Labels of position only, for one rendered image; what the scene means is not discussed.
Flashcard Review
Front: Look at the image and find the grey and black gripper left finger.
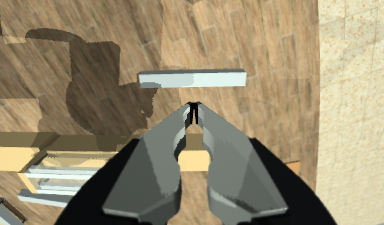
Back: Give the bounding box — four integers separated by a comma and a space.
54, 102, 194, 225

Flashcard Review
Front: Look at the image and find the tan clipboard with grey clip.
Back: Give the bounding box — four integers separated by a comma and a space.
285, 161, 299, 175

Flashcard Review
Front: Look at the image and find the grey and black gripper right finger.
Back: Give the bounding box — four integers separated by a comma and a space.
194, 102, 337, 225

